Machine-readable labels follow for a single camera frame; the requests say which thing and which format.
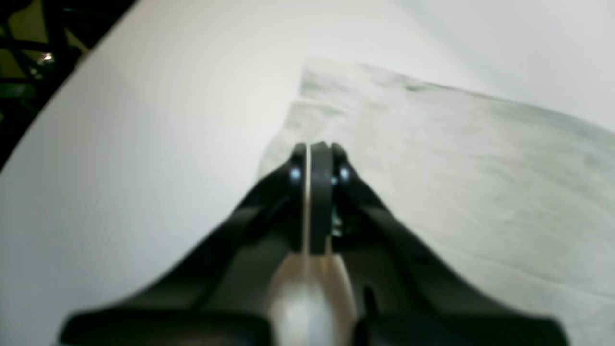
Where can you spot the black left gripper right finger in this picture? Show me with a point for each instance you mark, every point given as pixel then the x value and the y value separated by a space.
pixel 405 294

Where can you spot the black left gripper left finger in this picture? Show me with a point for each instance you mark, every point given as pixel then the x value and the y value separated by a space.
pixel 216 295

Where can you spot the beige t-shirt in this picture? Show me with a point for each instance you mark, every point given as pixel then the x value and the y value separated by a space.
pixel 518 199

